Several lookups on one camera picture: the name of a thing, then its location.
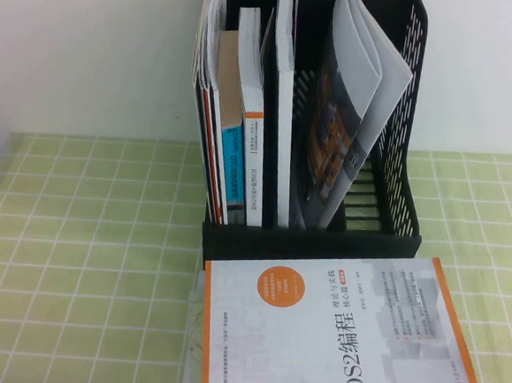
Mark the tall thin white book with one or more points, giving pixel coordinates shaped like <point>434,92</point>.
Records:
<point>283,158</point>

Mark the green checkered tablecloth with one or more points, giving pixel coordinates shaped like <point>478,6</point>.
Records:
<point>78,253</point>

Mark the white book orange band spine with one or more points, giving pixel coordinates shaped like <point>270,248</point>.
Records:
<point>255,169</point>

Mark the blue spine book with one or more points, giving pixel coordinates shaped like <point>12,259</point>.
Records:
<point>231,163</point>

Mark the thin magazine orange black spine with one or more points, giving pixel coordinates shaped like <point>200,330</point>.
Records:
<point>206,130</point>

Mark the white grey robot brochure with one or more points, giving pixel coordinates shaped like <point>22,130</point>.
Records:
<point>378,103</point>

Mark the black plastic book holder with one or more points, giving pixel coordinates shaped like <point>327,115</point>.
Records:
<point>304,248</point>

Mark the thin white magazine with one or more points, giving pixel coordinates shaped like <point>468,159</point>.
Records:
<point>219,144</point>

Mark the white orange ROS2 book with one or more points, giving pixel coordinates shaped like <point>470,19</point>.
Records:
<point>337,340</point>

